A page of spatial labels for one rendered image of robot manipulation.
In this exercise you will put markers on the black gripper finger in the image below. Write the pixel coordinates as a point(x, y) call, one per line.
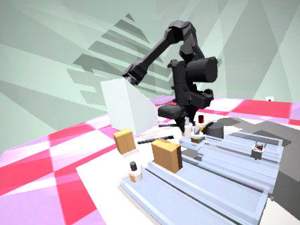
point(181, 122)
point(191, 113)

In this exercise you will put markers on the tan cardboard box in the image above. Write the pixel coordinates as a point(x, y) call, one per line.
point(167, 154)

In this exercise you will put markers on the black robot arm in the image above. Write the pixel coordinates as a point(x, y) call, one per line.
point(195, 67)

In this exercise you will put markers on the tan wooden block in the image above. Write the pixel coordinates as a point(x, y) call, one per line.
point(124, 141)

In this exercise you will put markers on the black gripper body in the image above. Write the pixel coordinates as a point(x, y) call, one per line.
point(173, 111)

